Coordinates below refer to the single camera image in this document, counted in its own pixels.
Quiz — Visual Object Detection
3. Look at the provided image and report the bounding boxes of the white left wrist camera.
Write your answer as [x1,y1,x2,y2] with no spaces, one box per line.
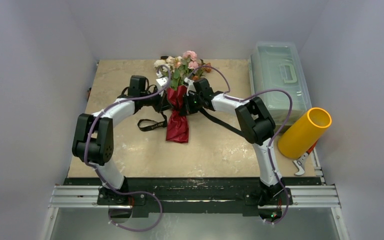
[156,71,169,96]

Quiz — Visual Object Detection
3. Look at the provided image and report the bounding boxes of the red paper flower bouquet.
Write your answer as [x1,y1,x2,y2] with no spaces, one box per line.
[153,50,212,144]

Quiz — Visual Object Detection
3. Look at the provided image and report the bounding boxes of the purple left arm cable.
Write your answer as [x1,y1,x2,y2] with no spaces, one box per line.
[83,64,173,233]

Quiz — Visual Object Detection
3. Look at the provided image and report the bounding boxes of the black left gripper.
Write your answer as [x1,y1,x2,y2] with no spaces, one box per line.
[140,86,173,113]

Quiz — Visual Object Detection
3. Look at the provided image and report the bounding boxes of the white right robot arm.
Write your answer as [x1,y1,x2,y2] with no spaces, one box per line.
[180,78,284,204]

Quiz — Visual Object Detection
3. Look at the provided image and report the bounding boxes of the red handled pliers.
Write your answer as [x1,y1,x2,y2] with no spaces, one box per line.
[293,141,317,176]

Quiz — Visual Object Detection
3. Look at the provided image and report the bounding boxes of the clear plastic storage box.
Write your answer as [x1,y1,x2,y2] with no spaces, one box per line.
[248,41,312,129]

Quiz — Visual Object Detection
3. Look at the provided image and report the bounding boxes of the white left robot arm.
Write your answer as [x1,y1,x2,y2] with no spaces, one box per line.
[72,73,170,205]

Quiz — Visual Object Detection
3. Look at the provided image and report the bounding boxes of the yellow cylinder vase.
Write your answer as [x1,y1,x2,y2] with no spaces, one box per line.
[277,107,333,159]

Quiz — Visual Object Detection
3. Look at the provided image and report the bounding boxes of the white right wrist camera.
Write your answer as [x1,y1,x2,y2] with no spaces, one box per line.
[184,77,196,96]

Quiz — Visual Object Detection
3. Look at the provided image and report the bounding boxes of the black printed ribbon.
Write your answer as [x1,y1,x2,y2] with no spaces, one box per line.
[137,108,244,144]

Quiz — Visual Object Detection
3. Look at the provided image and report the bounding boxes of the black table edge rail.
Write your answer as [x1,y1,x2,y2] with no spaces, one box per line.
[62,177,322,219]

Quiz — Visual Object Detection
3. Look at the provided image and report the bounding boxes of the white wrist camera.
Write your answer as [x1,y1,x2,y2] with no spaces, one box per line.
[184,77,196,96]
[156,71,169,96]

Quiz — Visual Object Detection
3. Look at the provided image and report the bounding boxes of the aluminium frame rail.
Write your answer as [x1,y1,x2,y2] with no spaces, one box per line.
[48,185,341,209]

